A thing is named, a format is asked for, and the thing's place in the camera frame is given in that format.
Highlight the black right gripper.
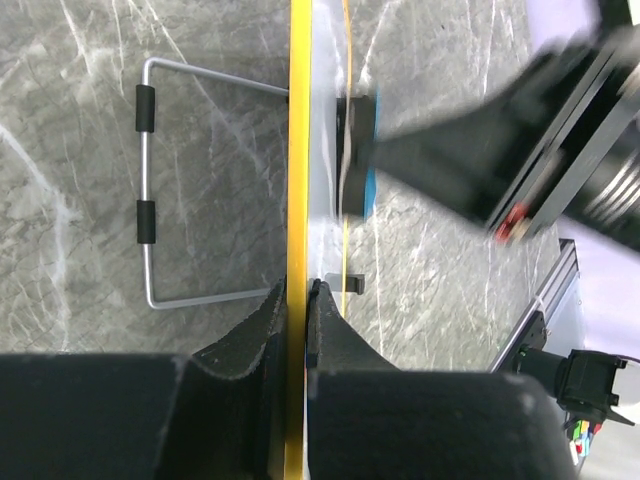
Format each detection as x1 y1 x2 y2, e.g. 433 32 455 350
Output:
370 26 639 245

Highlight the metal wire whiteboard stand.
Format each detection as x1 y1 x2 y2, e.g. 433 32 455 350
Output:
135 56 289 310

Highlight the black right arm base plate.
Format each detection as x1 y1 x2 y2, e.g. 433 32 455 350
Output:
502 310 547 372

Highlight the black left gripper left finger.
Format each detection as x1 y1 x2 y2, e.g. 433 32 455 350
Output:
1 284 287 479

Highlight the yellow framed whiteboard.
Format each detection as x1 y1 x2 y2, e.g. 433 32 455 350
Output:
284 1 352 479

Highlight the aluminium mounting rail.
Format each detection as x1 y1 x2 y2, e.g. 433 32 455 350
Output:
488 239 584 372

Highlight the black whiteboard foot near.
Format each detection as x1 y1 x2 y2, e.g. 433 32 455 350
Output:
325 273 366 295

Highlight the blue whiteboard eraser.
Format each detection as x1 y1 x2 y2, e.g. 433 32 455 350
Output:
336 93 378 219

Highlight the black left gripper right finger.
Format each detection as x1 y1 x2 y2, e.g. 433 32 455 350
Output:
307 280 576 479

